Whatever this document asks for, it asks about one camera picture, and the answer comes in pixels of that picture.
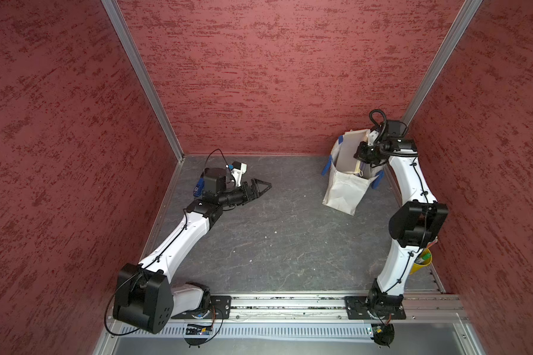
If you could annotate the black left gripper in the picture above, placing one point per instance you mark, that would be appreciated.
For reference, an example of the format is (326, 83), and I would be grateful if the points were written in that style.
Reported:
(255, 190)

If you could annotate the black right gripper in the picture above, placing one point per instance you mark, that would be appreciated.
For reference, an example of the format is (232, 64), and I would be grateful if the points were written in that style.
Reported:
(360, 154)

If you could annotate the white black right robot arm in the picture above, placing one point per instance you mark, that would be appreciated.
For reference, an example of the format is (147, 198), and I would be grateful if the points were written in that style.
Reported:
(414, 226)

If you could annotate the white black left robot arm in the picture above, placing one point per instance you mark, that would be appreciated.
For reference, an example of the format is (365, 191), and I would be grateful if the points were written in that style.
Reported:
(144, 297)

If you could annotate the blue black stapler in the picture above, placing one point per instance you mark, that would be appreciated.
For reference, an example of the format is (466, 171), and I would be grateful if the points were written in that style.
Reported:
(199, 187)

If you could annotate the white canvas bag blue handles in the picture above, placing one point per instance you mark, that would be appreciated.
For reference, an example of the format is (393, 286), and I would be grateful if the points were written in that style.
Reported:
(345, 191)

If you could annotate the aluminium front rail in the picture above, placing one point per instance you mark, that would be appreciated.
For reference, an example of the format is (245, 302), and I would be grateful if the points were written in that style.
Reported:
(302, 307)

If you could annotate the aluminium right corner post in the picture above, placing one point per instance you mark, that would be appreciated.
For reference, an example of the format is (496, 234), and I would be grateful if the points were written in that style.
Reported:
(461, 22)

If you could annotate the aluminium corner post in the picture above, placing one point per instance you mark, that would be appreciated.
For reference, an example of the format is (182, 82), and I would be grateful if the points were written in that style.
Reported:
(461, 22)
(125, 37)

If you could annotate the aluminium left corner post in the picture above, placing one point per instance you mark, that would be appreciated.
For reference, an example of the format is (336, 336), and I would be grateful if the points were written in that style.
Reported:
(125, 37)

